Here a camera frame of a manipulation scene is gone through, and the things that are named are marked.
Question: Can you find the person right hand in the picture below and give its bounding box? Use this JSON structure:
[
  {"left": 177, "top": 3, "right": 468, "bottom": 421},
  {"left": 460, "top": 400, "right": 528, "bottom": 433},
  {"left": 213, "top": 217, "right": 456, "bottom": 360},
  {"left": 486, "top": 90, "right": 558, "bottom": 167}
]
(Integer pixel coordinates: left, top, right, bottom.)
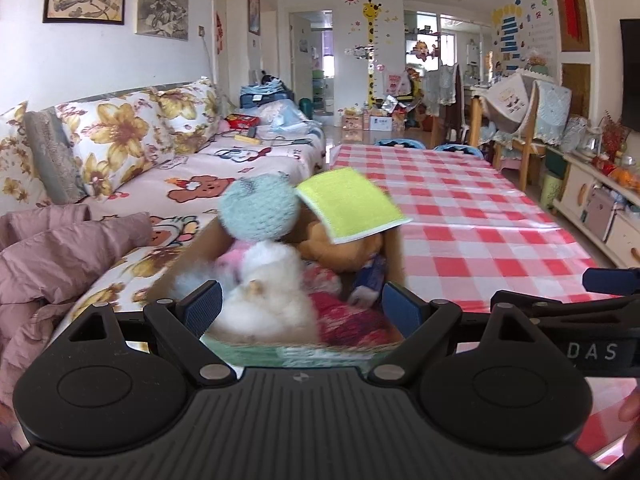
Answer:
[{"left": 618, "top": 388, "right": 640, "bottom": 457}]

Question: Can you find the pink knitted sock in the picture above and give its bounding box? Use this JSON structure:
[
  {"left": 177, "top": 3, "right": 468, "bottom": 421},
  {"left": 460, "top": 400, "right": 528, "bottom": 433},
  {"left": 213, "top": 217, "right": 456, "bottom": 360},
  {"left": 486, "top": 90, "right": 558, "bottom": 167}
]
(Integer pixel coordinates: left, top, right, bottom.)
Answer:
[{"left": 303, "top": 261, "right": 396, "bottom": 348}]

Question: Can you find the black white framed drawing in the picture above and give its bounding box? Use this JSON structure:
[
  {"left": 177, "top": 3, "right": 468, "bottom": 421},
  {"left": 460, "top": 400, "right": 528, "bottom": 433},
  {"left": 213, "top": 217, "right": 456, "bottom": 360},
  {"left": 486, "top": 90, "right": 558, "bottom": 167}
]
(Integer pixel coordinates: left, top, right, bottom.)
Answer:
[{"left": 136, "top": 0, "right": 189, "bottom": 41}]

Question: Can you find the sofa with cartoon cover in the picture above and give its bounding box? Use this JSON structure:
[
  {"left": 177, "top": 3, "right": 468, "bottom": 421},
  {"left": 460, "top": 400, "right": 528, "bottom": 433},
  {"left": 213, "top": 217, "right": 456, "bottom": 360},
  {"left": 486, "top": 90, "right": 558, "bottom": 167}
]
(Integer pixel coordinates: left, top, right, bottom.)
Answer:
[{"left": 0, "top": 77, "right": 327, "bottom": 346}]

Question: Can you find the green microfiber cloth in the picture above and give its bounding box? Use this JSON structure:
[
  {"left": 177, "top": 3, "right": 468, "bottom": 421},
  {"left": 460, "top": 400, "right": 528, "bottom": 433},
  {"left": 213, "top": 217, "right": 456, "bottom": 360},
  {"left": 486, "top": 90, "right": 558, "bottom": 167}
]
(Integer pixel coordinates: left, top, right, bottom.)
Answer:
[{"left": 296, "top": 167, "right": 411, "bottom": 244}]

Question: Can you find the mauve padded jacket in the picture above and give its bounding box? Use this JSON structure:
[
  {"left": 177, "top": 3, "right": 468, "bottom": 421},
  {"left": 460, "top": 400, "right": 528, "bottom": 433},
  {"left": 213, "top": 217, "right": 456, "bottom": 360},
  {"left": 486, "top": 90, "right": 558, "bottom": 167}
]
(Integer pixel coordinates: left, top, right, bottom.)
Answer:
[{"left": 1, "top": 204, "right": 153, "bottom": 410}]

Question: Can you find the cardboard box with green print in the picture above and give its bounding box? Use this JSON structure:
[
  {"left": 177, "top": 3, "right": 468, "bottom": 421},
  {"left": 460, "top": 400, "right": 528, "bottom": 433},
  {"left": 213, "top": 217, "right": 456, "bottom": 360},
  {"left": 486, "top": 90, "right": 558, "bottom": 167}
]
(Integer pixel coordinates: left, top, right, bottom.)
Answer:
[{"left": 146, "top": 220, "right": 401, "bottom": 370}]

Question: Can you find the floral cushion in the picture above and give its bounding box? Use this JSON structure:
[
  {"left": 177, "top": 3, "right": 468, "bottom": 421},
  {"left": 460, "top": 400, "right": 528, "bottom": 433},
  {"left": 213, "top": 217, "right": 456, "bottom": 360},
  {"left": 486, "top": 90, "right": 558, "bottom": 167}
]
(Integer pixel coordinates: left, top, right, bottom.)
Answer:
[
  {"left": 55, "top": 91, "right": 176, "bottom": 200},
  {"left": 157, "top": 77, "right": 221, "bottom": 155}
]

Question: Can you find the green waste bin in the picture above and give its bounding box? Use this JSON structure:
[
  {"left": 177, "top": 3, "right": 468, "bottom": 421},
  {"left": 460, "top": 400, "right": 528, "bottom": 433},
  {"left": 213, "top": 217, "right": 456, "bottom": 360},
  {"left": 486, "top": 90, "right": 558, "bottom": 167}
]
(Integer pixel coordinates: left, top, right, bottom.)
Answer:
[{"left": 540, "top": 171, "right": 563, "bottom": 209}]

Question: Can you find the teal fuzzy hat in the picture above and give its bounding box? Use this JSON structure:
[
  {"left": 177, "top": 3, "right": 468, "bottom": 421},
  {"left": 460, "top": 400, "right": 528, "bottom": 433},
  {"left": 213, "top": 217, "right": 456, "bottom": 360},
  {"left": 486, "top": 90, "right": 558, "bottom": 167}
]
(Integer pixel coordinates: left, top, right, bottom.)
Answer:
[{"left": 218, "top": 174, "right": 300, "bottom": 243}]

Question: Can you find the red checkered tablecloth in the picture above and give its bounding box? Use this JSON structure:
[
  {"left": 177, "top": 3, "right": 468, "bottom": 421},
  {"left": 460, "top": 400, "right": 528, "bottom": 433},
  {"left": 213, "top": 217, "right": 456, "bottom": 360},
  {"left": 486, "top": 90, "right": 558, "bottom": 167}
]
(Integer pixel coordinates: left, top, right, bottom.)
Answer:
[{"left": 311, "top": 145, "right": 631, "bottom": 479}]

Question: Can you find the grey lace cushion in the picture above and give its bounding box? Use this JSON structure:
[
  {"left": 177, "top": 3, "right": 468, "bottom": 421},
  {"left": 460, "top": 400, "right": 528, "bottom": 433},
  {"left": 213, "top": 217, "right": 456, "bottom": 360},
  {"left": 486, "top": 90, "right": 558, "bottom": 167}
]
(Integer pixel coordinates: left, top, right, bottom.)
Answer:
[{"left": 24, "top": 107, "right": 87, "bottom": 205}]

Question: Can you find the giraffe height chart sticker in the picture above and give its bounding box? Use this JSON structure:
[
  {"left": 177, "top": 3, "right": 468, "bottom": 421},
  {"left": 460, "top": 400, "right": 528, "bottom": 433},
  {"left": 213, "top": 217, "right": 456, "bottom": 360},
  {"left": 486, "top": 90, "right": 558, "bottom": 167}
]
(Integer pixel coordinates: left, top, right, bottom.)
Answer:
[{"left": 362, "top": 0, "right": 382, "bottom": 107}]

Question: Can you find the wooden dining chair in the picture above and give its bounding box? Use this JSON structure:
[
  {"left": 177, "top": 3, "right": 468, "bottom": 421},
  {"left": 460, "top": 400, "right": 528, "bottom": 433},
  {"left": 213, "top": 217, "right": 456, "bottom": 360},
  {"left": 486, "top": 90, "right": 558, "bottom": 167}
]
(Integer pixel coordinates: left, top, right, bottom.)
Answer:
[{"left": 494, "top": 78, "right": 572, "bottom": 192}]

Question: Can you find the floral cushion near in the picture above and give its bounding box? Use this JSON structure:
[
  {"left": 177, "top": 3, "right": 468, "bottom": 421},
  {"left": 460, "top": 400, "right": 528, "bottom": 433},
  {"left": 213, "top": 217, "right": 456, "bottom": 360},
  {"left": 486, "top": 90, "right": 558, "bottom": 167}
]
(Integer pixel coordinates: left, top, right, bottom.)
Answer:
[{"left": 55, "top": 91, "right": 176, "bottom": 200}]

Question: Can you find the white fluffy plush toy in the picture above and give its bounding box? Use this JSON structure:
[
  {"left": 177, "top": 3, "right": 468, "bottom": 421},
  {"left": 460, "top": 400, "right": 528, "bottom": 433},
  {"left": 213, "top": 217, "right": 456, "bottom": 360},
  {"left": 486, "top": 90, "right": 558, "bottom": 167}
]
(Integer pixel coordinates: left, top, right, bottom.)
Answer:
[{"left": 170, "top": 240, "right": 320, "bottom": 344}]

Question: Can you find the orange plush bear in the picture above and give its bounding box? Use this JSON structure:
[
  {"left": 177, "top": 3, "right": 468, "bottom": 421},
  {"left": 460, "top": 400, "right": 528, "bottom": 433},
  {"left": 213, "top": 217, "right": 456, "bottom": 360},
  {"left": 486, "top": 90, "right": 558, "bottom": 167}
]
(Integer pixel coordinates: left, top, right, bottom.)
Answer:
[{"left": 283, "top": 210, "right": 384, "bottom": 274}]

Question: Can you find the floral cushion far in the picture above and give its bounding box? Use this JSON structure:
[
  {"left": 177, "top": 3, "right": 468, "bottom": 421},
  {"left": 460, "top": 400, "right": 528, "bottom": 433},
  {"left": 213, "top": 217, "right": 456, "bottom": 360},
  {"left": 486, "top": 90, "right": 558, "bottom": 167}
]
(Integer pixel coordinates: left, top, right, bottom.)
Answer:
[{"left": 157, "top": 77, "right": 221, "bottom": 155}]

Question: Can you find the black television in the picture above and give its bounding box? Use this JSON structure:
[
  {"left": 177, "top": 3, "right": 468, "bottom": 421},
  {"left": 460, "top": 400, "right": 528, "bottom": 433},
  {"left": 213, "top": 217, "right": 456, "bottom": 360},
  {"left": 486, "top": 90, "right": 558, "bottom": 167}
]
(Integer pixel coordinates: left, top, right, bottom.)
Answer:
[{"left": 620, "top": 18, "right": 640, "bottom": 132}]

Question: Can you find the white tv cabinet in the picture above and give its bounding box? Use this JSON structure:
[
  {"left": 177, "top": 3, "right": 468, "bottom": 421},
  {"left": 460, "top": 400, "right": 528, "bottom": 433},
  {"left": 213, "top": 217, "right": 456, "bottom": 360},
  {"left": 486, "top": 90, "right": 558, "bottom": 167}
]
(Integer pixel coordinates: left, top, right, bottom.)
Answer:
[{"left": 553, "top": 154, "right": 639, "bottom": 269}]

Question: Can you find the blue tissue pack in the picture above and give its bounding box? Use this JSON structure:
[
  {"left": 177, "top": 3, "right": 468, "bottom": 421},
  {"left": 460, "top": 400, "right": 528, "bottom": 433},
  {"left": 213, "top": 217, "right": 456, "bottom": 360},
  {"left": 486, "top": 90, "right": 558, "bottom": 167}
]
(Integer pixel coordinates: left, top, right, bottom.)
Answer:
[{"left": 347, "top": 255, "right": 387, "bottom": 308}]

